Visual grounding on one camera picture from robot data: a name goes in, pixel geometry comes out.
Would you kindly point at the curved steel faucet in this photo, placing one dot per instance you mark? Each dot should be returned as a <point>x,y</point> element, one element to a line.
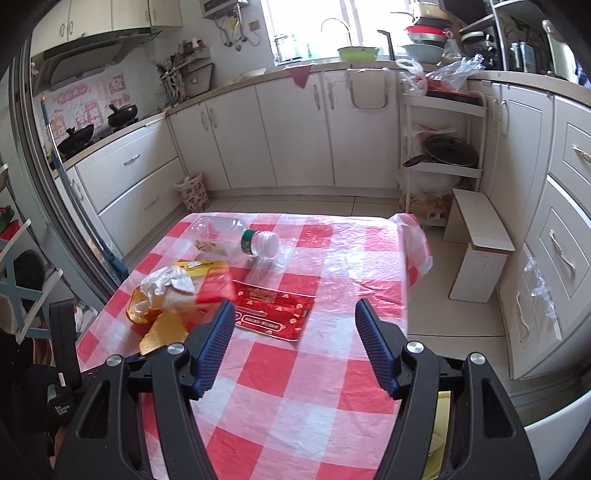
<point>325,22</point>

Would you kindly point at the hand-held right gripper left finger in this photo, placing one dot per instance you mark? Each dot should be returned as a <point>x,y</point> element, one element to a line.
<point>214,350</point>

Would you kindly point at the black wok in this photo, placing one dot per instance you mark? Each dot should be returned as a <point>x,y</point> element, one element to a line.
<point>74,139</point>

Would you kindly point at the white shallow bowl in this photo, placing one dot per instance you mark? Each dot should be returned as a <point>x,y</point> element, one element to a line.
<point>252,72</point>

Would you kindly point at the red checked plastic tablecloth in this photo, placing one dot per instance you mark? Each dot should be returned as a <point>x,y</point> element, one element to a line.
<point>295,378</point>

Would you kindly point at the green basin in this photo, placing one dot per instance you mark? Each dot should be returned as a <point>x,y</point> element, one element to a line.
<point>358,54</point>

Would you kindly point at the clear plastic bottle green label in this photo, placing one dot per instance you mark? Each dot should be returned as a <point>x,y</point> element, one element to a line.
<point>251,242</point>

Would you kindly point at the black hat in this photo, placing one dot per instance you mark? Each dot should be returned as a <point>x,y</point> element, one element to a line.
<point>27,272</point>

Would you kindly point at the white base cabinets with drawers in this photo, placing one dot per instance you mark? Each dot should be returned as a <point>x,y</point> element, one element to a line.
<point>554,221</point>

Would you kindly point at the white plastic sack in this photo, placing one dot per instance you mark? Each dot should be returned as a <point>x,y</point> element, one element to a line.
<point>427,194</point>

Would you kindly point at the white wall cabinets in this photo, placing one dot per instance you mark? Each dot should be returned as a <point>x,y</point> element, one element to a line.
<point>92,14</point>

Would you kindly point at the yellow plastic basin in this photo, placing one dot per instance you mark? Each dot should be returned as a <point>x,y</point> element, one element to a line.
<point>441,408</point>

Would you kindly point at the black countertop oven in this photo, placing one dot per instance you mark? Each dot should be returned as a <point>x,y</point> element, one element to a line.
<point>478,44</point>

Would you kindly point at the beige scrap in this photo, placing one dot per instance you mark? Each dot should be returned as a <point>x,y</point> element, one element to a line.
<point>210,247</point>

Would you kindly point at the clear crumpled plastic bag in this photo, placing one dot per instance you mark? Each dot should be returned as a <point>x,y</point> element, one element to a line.
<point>455,71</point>

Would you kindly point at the black cooking pot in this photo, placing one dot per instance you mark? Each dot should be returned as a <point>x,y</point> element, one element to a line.
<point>123,114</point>

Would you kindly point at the pink wall stickers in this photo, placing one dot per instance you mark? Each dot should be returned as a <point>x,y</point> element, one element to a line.
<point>87,108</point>

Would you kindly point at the wall utensil rack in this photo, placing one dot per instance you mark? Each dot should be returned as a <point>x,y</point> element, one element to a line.
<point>189,69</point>

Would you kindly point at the range hood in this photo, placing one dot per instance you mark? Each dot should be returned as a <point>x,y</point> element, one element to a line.
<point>92,55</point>

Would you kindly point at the steel jug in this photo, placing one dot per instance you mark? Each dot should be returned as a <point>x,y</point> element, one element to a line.
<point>521,56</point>

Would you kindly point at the white refrigerator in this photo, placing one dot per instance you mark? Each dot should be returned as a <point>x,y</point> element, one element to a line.
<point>554,434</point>

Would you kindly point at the white hanging door bin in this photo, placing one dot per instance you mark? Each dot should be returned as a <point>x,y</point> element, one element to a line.
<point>367,87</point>

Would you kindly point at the red white plastic bag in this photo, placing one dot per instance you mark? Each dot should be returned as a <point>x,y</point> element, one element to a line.
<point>413,78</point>

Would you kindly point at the white electric kettle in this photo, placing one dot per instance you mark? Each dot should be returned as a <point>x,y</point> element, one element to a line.
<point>558,50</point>

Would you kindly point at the white enamel pot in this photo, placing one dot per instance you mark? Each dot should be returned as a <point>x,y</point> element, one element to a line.
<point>431,8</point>

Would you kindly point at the pale blue basin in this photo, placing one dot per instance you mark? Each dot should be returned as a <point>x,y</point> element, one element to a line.
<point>422,54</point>

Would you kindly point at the red basin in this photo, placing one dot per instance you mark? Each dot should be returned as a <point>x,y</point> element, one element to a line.
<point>427,32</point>

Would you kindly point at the blue white folding chair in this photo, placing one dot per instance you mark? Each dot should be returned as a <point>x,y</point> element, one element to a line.
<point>18,281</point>

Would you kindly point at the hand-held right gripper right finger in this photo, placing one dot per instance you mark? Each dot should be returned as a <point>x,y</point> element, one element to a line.
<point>376,350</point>

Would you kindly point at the white plastic wrap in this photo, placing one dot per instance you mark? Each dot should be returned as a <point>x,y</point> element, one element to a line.
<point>166,281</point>

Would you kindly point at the white base cabinets with doors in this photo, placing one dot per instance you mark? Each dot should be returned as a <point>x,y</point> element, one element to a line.
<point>258,134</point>

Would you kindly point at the floral waste basket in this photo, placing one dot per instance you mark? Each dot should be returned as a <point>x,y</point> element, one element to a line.
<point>191,194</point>

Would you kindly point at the grey water heater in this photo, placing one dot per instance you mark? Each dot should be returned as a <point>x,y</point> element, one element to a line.
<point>221,5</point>

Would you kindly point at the white wooden stool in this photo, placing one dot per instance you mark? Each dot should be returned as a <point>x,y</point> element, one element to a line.
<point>485,226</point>

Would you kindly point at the white metal rack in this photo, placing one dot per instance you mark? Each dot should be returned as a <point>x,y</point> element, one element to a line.
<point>498,27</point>

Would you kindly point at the black frying pan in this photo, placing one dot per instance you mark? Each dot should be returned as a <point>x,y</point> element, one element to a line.
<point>450,151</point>

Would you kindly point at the kitchen window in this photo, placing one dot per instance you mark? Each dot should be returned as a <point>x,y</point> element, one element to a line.
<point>314,23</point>

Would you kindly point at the white trolley shelf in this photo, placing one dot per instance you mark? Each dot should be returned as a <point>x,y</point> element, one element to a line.
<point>443,104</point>

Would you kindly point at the grey sliding door frame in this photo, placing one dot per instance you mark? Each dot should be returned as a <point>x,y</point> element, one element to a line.
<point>51,207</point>

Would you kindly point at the red foil snack wrapper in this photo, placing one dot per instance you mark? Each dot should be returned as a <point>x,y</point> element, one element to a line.
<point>272,309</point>

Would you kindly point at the black tap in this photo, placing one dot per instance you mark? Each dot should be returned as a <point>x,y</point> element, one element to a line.
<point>390,44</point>

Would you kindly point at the yellow red snack packet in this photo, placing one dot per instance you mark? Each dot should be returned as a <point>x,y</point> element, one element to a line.
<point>212,279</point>

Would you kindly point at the bowl-shaped orange peel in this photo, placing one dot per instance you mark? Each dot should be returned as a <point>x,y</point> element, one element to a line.
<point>137,308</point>

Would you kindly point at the pink hanging cloth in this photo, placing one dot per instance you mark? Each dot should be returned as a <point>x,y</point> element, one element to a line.
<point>298,76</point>

